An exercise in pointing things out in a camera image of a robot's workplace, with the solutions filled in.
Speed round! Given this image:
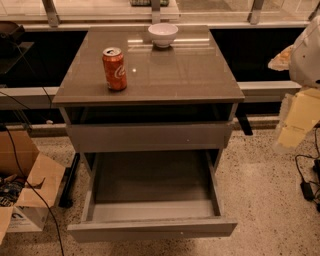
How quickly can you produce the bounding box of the dark object on shelf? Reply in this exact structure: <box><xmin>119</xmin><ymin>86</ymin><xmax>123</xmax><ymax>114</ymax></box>
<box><xmin>0</xmin><ymin>21</ymin><xmax>25</xmax><ymax>57</ymax></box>

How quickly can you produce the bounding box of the grey drawer cabinet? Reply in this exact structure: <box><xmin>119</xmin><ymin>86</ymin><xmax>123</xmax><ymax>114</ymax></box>
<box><xmin>52</xmin><ymin>25</ymin><xmax>246</xmax><ymax>243</ymax></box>

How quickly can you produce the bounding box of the closed grey top drawer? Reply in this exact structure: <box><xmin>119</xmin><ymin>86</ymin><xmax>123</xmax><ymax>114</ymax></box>
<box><xmin>66</xmin><ymin>122</ymin><xmax>233</xmax><ymax>153</ymax></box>

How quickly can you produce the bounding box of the open cardboard box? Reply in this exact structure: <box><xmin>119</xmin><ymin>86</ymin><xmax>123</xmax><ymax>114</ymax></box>
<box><xmin>0</xmin><ymin>131</ymin><xmax>65</xmax><ymax>243</ymax></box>

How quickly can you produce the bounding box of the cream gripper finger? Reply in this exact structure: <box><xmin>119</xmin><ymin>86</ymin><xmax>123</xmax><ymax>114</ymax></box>
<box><xmin>268</xmin><ymin>45</ymin><xmax>293</xmax><ymax>71</ymax></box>
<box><xmin>274</xmin><ymin>88</ymin><xmax>320</xmax><ymax>153</ymax></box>

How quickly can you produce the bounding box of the black cabinet foot bar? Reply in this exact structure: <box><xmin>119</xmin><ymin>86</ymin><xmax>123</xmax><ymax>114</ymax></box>
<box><xmin>59</xmin><ymin>153</ymin><xmax>80</xmax><ymax>208</ymax></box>

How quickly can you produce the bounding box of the white ceramic bowl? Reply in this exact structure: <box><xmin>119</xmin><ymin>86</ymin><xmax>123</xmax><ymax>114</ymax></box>
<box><xmin>148</xmin><ymin>23</ymin><xmax>179</xmax><ymax>48</ymax></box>

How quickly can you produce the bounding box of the black cable on left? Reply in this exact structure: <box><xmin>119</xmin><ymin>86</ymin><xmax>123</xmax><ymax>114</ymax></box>
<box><xmin>0</xmin><ymin>89</ymin><xmax>66</xmax><ymax>256</ymax></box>

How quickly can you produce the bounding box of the open grey middle drawer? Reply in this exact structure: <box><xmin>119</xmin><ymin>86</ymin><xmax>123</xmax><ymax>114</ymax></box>
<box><xmin>68</xmin><ymin>150</ymin><xmax>237</xmax><ymax>242</ymax></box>

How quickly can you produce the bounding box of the black power adapter cable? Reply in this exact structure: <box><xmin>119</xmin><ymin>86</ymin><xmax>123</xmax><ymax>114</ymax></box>
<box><xmin>294</xmin><ymin>128</ymin><xmax>320</xmax><ymax>213</ymax></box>

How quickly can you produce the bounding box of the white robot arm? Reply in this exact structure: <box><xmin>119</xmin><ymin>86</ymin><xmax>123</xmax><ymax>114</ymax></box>
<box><xmin>268</xmin><ymin>16</ymin><xmax>320</xmax><ymax>153</ymax></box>

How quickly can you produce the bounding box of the orange coke can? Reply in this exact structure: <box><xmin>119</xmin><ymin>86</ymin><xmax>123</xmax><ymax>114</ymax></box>
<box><xmin>102</xmin><ymin>47</ymin><xmax>127</xmax><ymax>91</ymax></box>

